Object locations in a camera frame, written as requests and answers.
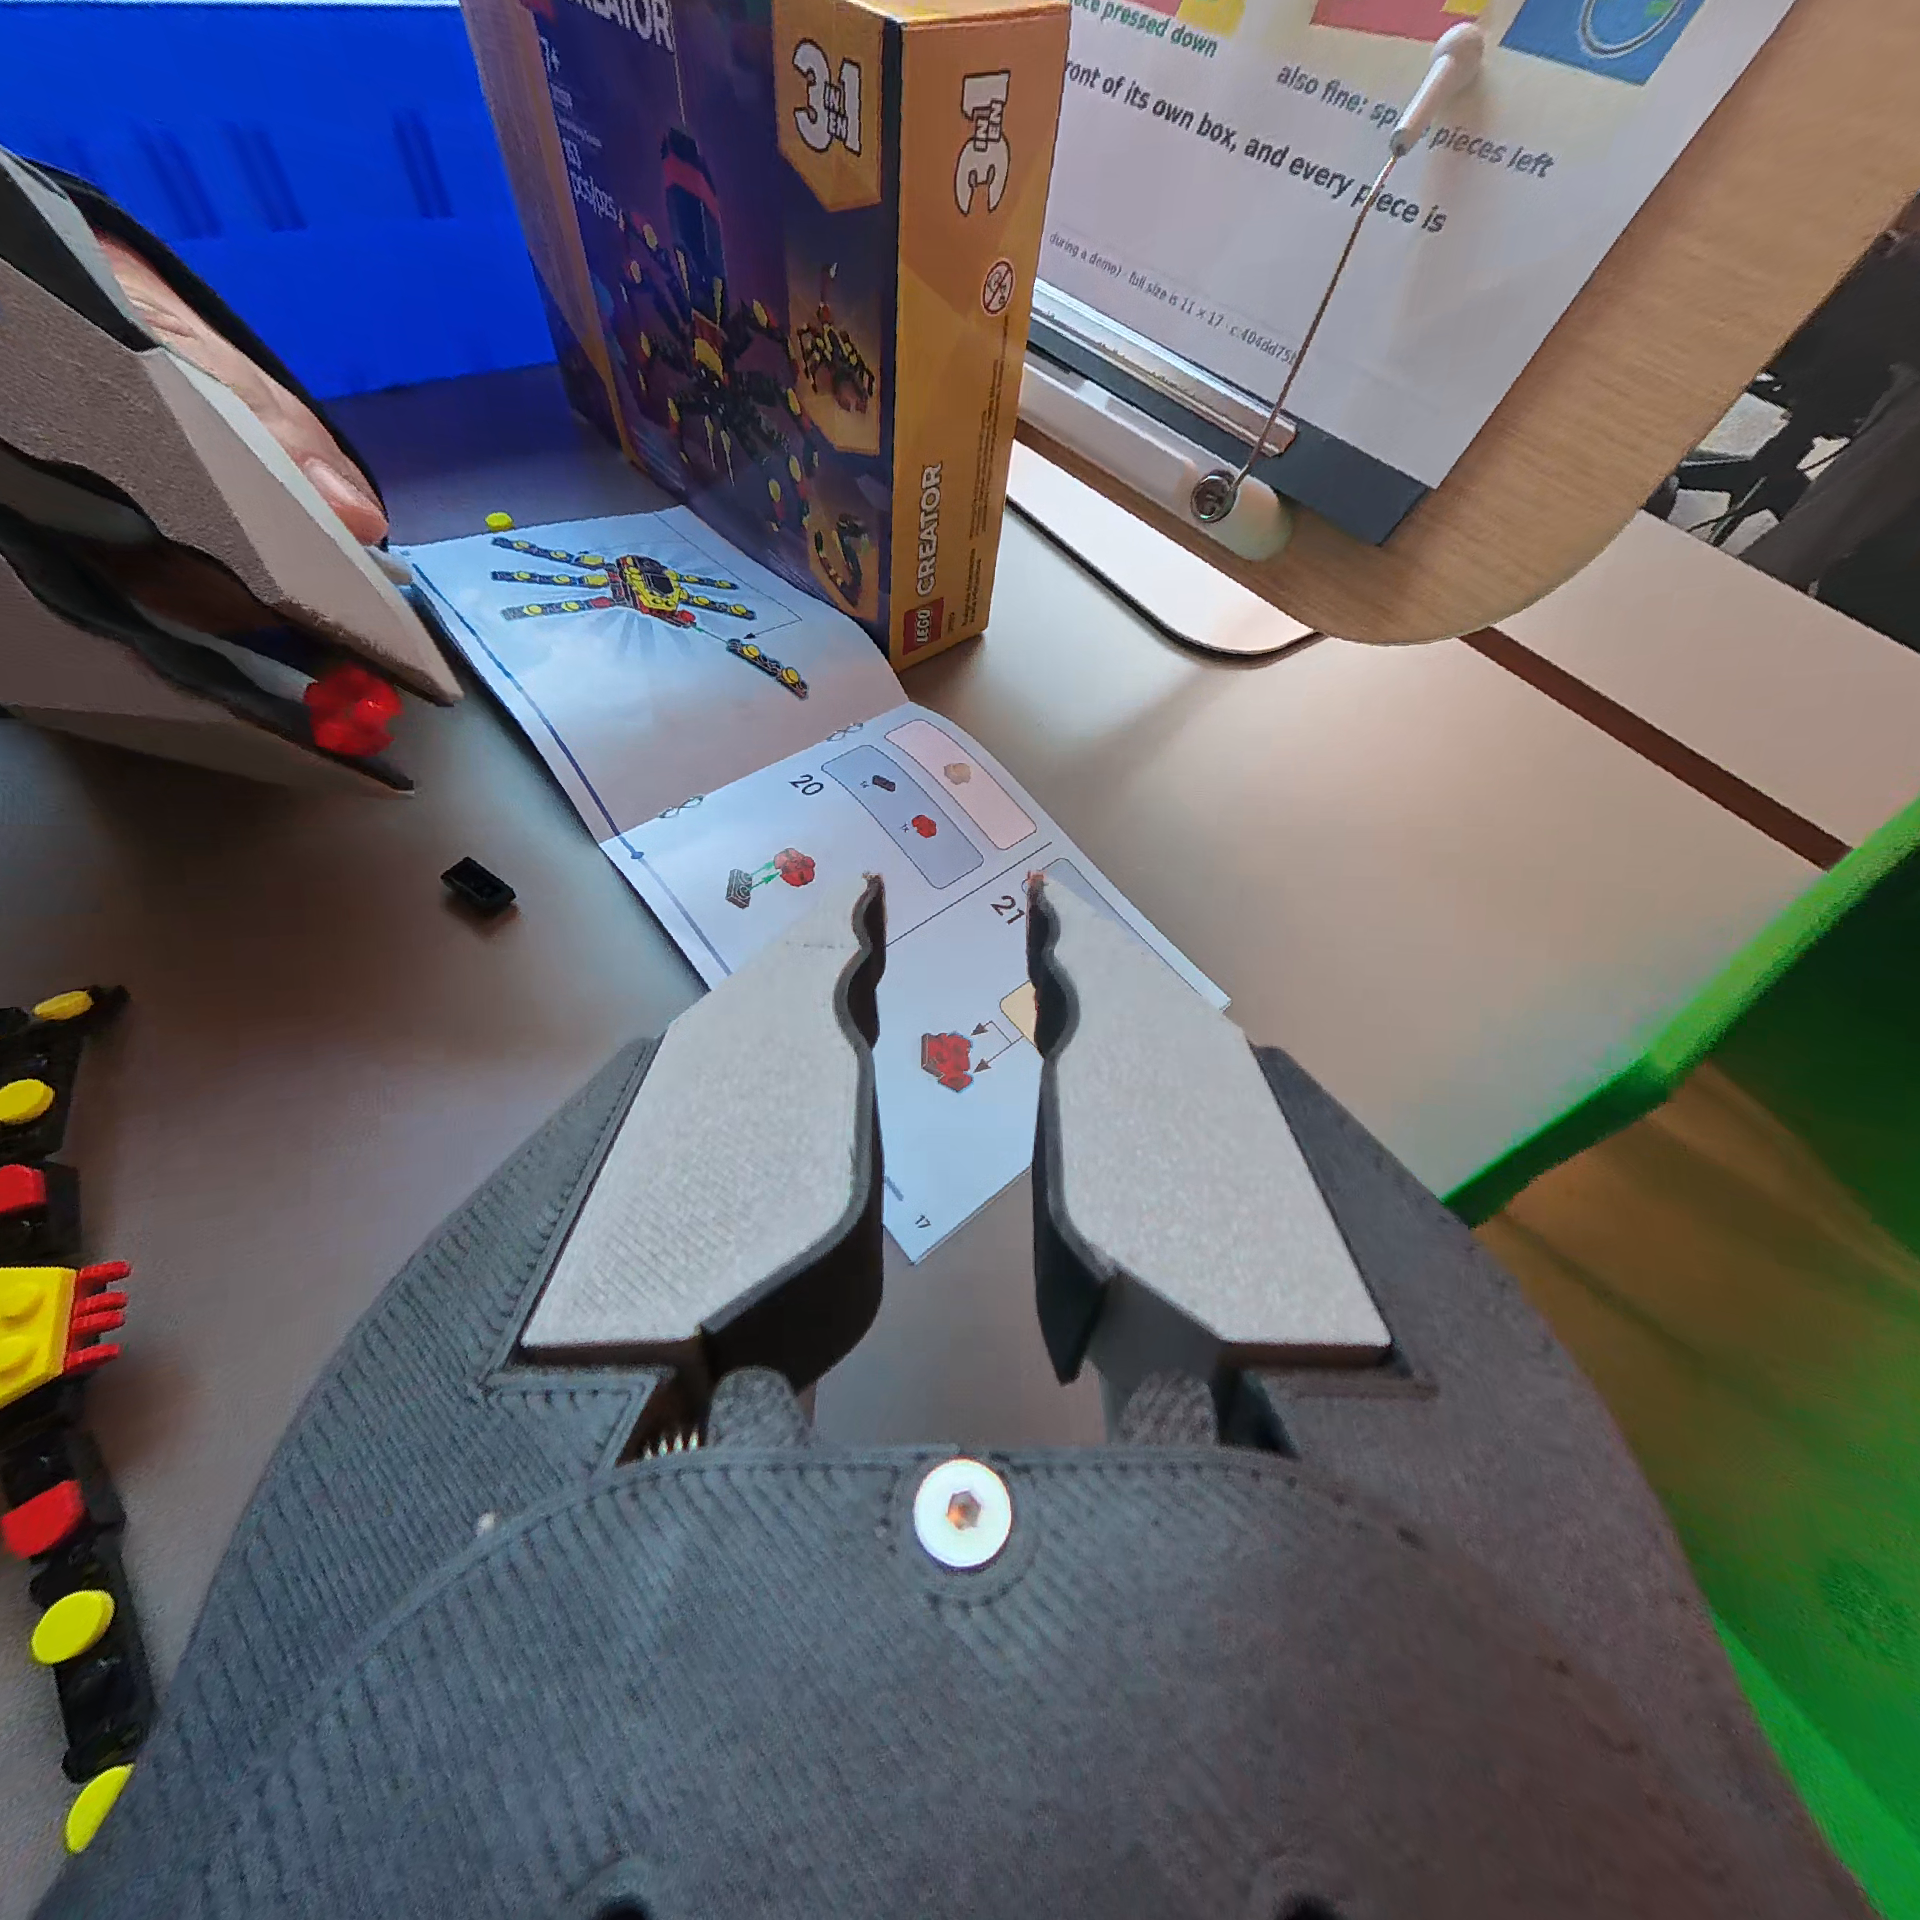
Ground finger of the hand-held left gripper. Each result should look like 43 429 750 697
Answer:
0 146 466 712
0 509 418 798

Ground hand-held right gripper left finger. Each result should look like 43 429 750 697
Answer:
517 874 889 1396

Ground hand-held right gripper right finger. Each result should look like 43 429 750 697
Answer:
1025 870 1397 1396

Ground red lego piece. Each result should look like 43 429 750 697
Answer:
304 664 405 755

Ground lego instruction booklet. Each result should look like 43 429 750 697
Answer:
393 508 1232 1264

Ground lego set box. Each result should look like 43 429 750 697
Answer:
458 0 1075 673

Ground black yellow lego spider model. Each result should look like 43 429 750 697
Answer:
0 984 160 1858

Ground person's left hand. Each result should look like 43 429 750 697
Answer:
86 224 393 549

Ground blue plastic bin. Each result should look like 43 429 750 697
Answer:
0 0 561 405

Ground green plastic bin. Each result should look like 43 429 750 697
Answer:
1440 795 1920 1920

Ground white stand base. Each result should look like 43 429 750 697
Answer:
1001 442 1325 664

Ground wooden display board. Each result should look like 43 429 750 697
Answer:
1019 0 1920 649

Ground printed paper sheet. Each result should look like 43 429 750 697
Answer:
1046 0 1796 492

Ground dark chairs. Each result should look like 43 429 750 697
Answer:
1642 238 1920 649

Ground white wire anchor clip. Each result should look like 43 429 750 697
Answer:
1192 470 1296 560

